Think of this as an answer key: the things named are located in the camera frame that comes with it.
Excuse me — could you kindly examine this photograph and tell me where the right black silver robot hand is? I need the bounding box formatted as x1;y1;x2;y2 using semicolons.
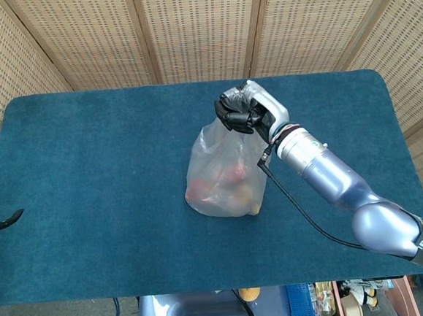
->
212;77;291;144

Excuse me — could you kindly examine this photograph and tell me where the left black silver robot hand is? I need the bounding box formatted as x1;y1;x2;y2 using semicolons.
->
0;208;27;236

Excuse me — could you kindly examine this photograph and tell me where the clear plastic shopping bag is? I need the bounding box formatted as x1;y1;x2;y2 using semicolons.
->
175;80;275;222

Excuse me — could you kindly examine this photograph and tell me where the silver blue robot base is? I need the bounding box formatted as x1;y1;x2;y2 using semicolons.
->
134;284;294;316

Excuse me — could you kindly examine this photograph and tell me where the red orange snack packet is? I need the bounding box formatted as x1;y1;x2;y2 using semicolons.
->
229;163;250;182

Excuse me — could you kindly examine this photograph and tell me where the teal blue table cloth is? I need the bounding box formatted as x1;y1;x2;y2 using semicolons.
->
0;63;423;309

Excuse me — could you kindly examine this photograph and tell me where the woven rattan folding screen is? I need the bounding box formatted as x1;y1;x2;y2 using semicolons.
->
0;0;423;253

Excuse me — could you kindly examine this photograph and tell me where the red yellow snack packet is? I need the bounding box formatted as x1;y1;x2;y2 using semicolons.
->
185;177;218;203

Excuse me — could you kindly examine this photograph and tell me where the yellow round object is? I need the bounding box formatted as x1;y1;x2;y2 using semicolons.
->
238;287;262;303

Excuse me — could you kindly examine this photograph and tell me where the blue plastic basket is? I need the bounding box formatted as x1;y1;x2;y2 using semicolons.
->
285;281;322;316

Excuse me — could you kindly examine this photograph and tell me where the pink storage box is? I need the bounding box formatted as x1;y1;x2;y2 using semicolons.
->
330;274;417;316

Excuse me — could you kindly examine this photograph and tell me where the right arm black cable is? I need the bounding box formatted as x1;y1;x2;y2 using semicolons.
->
256;132;423;294

